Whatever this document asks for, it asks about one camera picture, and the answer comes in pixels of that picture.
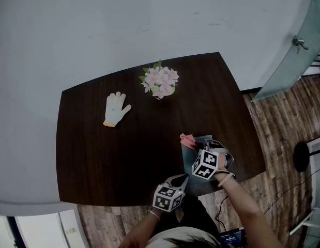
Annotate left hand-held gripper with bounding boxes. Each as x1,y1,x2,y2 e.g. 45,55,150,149
153,174,190,213

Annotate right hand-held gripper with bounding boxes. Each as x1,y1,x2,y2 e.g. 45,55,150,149
192,139,234,180

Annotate pink cloth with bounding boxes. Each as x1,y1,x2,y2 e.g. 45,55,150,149
179,132,197,149

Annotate blue-grey notebook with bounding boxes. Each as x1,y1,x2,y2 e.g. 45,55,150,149
180,134,220,191

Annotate person's left forearm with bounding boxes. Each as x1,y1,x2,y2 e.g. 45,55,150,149
118,207,163,248

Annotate person's right forearm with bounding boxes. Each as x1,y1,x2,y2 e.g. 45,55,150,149
218,170,284,248

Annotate person's right hand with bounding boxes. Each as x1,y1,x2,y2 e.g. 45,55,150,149
217,153,227,171

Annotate person's black trousers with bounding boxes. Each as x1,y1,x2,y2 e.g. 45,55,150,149
154,195,220,233

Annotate pink bangle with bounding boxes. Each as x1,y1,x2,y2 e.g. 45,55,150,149
217,173,235,187

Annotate person's beige shirt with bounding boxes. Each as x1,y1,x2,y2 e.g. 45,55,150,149
146,226,222,248

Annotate pink flowers in cream pot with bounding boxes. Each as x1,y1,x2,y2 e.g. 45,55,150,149
138,59,179,100

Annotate tablet with lit screen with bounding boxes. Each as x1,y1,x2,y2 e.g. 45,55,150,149
219,227,248,248

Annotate white work glove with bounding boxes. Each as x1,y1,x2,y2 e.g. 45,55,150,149
102,91,132,128

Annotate frosted glass door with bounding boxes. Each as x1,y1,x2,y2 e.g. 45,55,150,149
251,0,320,103

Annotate white shelf with black bars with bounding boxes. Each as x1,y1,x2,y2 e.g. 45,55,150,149
303,45,320,80

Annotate thin bracelet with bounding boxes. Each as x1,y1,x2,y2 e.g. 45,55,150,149
146,207,161,221

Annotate thin black gripper cord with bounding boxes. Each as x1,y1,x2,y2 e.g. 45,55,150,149
214,195,230,229

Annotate black floor cable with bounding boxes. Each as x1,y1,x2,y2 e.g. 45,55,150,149
263,163,320,215

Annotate metal door handle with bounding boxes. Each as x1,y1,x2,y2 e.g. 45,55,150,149
291,36,309,54

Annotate window with dark frame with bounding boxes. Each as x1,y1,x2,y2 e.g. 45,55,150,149
0,210,82,248

